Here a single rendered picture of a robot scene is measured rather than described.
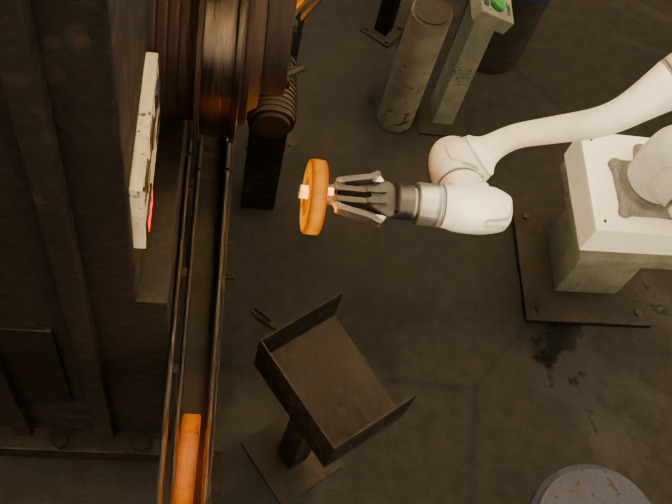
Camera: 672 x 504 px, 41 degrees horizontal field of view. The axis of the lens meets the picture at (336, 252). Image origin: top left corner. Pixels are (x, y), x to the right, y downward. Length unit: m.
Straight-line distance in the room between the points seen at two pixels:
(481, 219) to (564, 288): 1.01
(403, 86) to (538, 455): 1.16
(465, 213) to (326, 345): 0.41
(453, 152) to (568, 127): 0.25
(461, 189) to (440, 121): 1.20
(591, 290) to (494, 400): 0.48
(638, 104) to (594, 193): 0.69
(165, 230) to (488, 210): 0.65
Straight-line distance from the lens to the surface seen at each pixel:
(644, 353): 2.92
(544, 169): 3.10
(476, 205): 1.87
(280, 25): 1.60
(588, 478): 2.22
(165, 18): 1.54
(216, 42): 1.51
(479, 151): 1.98
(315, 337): 1.95
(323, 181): 1.79
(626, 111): 1.86
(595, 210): 2.49
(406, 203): 1.84
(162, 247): 1.72
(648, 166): 2.43
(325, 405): 1.91
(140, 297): 1.68
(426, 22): 2.63
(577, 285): 2.84
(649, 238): 2.55
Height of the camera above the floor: 2.39
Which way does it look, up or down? 61 degrees down
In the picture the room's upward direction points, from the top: 18 degrees clockwise
